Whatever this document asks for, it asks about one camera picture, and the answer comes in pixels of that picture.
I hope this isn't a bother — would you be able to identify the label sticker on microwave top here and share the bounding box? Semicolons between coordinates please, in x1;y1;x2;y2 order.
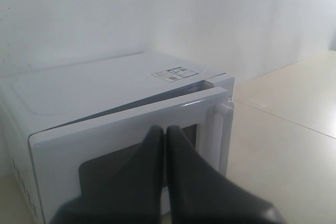
152;67;198;82

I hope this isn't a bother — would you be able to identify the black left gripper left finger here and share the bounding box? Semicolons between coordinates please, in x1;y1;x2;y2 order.
51;125;164;223

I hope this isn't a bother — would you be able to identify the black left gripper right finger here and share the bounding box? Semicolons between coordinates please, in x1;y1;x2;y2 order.
166;126;286;223

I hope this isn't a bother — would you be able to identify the white microwave door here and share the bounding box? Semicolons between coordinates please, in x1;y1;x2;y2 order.
29;87;234;223

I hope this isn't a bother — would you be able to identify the white Midea microwave oven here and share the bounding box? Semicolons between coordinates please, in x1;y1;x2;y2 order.
1;52;235;223

